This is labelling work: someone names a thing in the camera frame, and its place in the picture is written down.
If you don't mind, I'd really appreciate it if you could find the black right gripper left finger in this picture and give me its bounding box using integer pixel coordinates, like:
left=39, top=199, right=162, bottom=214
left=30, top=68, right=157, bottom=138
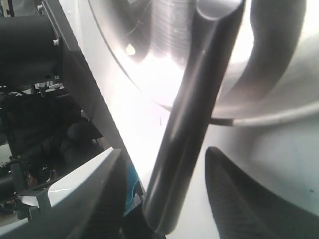
left=1, top=149, right=127, bottom=239

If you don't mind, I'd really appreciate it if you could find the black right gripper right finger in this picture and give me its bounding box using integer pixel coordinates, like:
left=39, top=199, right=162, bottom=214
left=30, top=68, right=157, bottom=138
left=205, top=147, right=319, bottom=239

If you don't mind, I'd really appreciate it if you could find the black handled kitchen knife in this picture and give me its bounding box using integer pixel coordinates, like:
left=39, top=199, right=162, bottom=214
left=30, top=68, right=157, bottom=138
left=143, top=0, right=245, bottom=236

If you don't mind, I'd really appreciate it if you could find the round stainless steel plate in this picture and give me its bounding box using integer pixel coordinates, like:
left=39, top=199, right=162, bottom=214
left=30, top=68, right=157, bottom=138
left=88, top=0, right=319, bottom=126

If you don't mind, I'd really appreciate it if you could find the black table frame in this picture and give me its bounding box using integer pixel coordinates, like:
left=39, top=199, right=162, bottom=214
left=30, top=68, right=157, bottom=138
left=41, top=0, right=131, bottom=162

